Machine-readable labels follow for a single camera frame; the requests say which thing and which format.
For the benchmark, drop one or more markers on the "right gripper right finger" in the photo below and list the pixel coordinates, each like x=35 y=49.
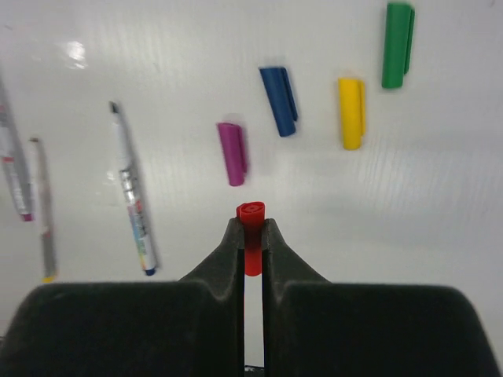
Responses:
x=314 y=327

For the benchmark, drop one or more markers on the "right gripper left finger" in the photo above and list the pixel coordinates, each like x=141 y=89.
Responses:
x=189 y=327

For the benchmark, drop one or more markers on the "red pen cap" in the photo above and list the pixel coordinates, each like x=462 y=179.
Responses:
x=252 y=217

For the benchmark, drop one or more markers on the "green pen cap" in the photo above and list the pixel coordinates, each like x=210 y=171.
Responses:
x=398 y=40

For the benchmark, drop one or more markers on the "blue marker pen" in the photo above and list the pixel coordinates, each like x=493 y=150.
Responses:
x=131 y=188

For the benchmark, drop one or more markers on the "yellow marker pen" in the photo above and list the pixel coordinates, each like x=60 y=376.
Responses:
x=42 y=207

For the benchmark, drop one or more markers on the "purple pen cap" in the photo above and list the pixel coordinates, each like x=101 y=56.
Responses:
x=234 y=152

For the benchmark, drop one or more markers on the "blue pen cap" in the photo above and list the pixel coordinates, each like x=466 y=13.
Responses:
x=280 y=96

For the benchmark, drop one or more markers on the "yellow pen cap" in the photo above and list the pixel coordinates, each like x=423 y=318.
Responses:
x=352 y=112

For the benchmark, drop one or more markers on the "purple marker pen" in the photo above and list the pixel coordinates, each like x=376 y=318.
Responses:
x=14 y=163

